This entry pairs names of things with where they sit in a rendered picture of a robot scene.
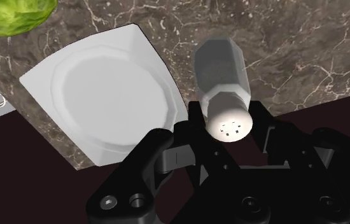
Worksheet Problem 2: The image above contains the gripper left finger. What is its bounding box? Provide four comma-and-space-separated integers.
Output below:
85, 100, 241, 224

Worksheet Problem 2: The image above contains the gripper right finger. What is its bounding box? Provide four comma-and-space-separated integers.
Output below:
248, 100, 350, 224

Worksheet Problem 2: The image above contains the glass salt shaker white cap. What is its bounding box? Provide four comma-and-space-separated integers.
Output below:
194, 37, 253, 143

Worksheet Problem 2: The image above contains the white square plate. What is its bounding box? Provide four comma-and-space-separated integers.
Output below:
18, 22, 190, 167

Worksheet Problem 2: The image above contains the green lettuce head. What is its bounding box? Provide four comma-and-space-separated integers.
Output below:
0, 0, 59, 38

